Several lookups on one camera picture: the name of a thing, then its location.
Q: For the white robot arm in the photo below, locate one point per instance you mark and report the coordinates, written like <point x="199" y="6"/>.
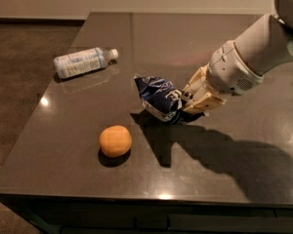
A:
<point x="267" y="43"/>

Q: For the orange fruit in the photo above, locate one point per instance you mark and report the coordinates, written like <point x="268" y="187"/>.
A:
<point x="115" y="141"/>

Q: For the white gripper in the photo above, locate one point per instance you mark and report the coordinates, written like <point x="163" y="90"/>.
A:
<point x="229" y="69"/>

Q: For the plastic water bottle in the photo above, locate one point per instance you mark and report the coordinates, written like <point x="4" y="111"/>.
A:
<point x="84" y="61"/>

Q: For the blue chip bag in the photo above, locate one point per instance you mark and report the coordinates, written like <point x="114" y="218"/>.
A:
<point x="163" y="100"/>

